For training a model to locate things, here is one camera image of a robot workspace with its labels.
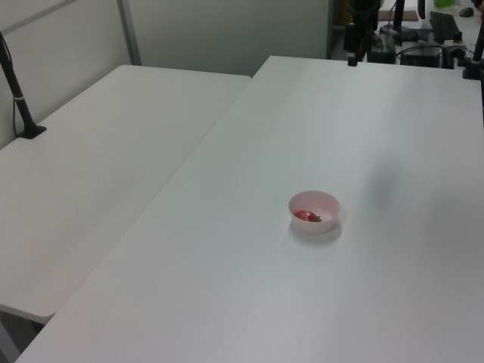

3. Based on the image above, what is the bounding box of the pink plastic bowl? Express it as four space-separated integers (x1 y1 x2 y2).
288 190 341 235

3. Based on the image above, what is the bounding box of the red strawberry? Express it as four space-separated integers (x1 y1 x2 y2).
293 209 323 224

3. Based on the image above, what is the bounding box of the black electronics box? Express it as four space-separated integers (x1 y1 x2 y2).
399 45 444 69

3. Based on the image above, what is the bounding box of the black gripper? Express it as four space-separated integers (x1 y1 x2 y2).
344 22 379 68

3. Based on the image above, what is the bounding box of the black monitor stand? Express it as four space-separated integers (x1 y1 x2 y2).
379 0 420 44

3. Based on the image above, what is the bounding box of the black camera stand clamp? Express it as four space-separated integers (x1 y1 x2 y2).
461 20 484 81

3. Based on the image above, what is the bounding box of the black keyboard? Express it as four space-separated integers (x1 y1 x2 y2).
428 11 463 43

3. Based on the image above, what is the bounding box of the black camera stand with base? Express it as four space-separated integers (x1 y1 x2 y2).
0 31 48 140

